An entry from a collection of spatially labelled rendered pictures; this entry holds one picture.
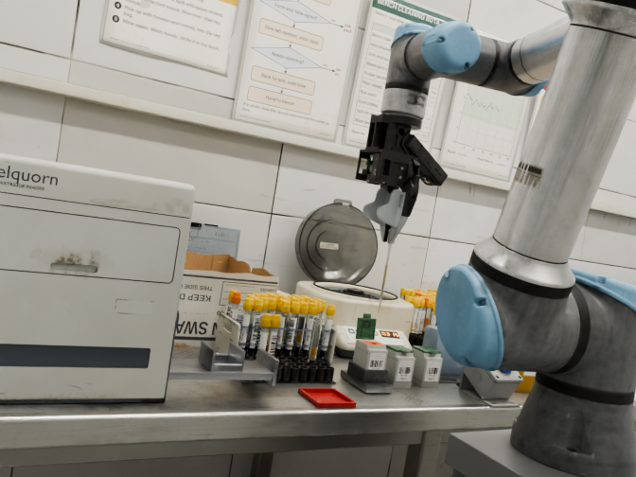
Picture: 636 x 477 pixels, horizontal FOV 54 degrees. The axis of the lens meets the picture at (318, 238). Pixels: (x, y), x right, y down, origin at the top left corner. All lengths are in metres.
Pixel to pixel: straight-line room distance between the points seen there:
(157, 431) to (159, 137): 0.81
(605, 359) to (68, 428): 0.64
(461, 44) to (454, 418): 0.61
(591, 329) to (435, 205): 1.15
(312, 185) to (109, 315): 0.91
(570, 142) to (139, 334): 0.57
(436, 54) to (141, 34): 0.76
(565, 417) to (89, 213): 0.63
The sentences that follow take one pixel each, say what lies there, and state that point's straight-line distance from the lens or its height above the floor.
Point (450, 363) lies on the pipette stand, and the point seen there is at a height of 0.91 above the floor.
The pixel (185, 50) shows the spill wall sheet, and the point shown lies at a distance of 1.53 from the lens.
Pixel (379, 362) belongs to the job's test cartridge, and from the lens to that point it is 1.11.
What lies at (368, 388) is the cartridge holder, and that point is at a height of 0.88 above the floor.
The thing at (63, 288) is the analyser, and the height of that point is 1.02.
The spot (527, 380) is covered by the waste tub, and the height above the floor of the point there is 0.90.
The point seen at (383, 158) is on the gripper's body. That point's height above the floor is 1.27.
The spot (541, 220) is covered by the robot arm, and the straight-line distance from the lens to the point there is 0.69.
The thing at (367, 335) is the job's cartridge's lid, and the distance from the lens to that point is 1.14.
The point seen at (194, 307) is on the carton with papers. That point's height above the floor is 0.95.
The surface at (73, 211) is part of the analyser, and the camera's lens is 0.82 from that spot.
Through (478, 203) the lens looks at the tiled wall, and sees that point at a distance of 1.99.
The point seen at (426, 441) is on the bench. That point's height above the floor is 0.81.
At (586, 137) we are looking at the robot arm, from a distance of 0.68.
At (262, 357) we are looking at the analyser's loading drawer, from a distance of 1.00.
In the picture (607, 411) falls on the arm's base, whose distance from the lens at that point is 0.83.
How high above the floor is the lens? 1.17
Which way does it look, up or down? 3 degrees down
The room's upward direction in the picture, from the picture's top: 9 degrees clockwise
